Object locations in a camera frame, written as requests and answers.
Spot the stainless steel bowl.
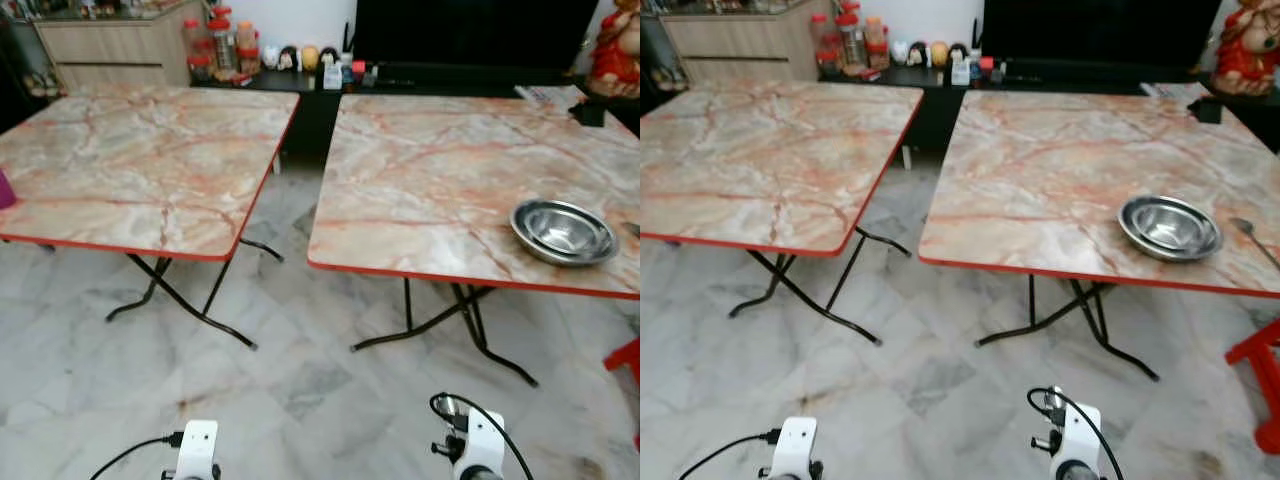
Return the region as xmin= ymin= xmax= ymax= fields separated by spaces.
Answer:
xmin=1117 ymin=194 xmax=1224 ymax=263
xmin=510 ymin=199 xmax=620 ymax=268

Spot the red plastic stool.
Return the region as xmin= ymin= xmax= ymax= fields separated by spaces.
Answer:
xmin=603 ymin=337 xmax=641 ymax=451
xmin=1226 ymin=318 xmax=1280 ymax=456

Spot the marble-pattern folding table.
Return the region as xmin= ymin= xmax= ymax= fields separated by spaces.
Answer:
xmin=640 ymin=80 xmax=925 ymax=347
xmin=917 ymin=88 xmax=1280 ymax=383
xmin=0 ymin=84 xmax=301 ymax=351
xmin=307 ymin=92 xmax=641 ymax=388

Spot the printed paper magazine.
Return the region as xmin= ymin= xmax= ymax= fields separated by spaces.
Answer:
xmin=1140 ymin=80 xmax=1206 ymax=103
xmin=514 ymin=84 xmax=586 ymax=109

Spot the red laughing Buddha statue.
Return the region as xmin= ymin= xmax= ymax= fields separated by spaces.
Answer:
xmin=1210 ymin=0 xmax=1280 ymax=98
xmin=587 ymin=8 xmax=641 ymax=99

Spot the light wooden sideboard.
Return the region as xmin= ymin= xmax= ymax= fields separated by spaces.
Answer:
xmin=33 ymin=3 xmax=206 ymax=93
xmin=660 ymin=0 xmax=836 ymax=86

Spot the black flat television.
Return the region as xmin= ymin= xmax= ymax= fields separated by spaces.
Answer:
xmin=352 ymin=0 xmax=601 ymax=71
xmin=980 ymin=0 xmax=1223 ymax=69

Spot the tall large jar red lid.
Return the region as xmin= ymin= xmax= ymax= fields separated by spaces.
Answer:
xmin=836 ymin=0 xmax=867 ymax=73
xmin=207 ymin=5 xmax=239 ymax=79

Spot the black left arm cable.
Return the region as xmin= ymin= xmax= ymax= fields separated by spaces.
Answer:
xmin=675 ymin=428 xmax=783 ymax=480
xmin=88 ymin=431 xmax=186 ymax=480

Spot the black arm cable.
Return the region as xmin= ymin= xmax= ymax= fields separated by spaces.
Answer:
xmin=675 ymin=428 xmax=783 ymax=480
xmin=88 ymin=431 xmax=186 ymax=480
xmin=1026 ymin=385 xmax=1126 ymax=480
xmin=430 ymin=392 xmax=536 ymax=480

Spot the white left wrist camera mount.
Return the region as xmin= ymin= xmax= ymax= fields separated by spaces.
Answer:
xmin=775 ymin=416 xmax=819 ymax=480
xmin=175 ymin=420 xmax=220 ymax=480

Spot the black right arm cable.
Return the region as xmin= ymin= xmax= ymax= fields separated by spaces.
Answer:
xmin=1026 ymin=385 xmax=1126 ymax=480
xmin=430 ymin=392 xmax=536 ymax=480

